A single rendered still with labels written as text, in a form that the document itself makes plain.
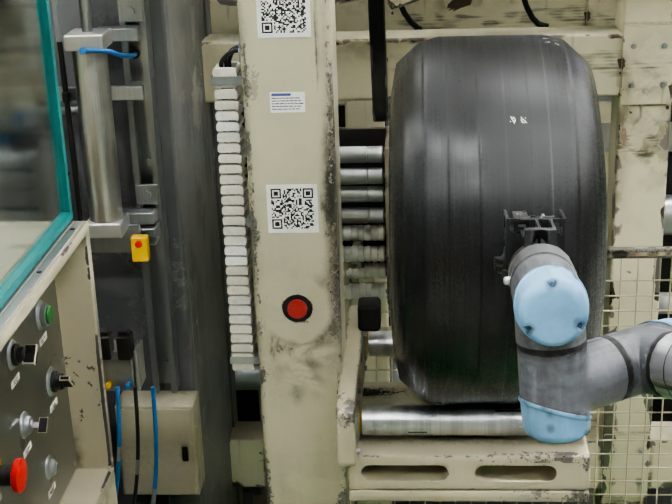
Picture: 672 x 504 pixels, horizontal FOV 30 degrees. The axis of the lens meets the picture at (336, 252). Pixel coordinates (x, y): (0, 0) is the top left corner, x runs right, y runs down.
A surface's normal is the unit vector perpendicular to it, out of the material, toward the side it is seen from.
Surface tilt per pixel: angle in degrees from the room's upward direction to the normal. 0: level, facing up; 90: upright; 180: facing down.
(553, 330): 84
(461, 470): 90
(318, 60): 90
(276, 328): 90
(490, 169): 57
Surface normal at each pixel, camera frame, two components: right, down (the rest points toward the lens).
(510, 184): -0.07, -0.15
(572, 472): -0.06, 0.35
